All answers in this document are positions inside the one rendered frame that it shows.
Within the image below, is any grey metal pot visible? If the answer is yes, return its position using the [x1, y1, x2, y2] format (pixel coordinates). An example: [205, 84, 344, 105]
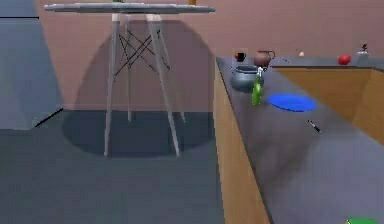
[229, 65, 264, 93]

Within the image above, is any green spray bottle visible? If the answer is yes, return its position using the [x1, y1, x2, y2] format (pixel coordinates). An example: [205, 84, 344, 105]
[251, 66, 265, 107]

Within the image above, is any blue plate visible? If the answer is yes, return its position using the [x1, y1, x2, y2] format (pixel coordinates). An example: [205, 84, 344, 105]
[267, 93, 318, 113]

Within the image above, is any brown kettle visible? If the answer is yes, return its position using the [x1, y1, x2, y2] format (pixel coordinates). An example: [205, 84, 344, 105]
[253, 50, 276, 68]

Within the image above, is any wooden counter with grey top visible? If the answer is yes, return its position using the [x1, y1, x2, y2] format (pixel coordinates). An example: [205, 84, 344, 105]
[212, 55, 384, 224]

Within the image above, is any round grey table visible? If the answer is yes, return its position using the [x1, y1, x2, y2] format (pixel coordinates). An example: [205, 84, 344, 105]
[43, 2, 217, 158]

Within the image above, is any black knife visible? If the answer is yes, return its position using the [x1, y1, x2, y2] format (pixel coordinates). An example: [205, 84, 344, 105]
[307, 119, 323, 135]

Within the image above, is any grey fridge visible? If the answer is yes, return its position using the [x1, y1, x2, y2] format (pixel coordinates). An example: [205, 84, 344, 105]
[0, 0, 65, 131]

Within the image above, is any grey soap dispenser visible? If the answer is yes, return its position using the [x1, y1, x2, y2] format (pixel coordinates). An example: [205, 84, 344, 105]
[357, 43, 370, 58]

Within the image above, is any green round object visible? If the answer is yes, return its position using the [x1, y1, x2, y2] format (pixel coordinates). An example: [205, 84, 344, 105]
[345, 217, 381, 224]

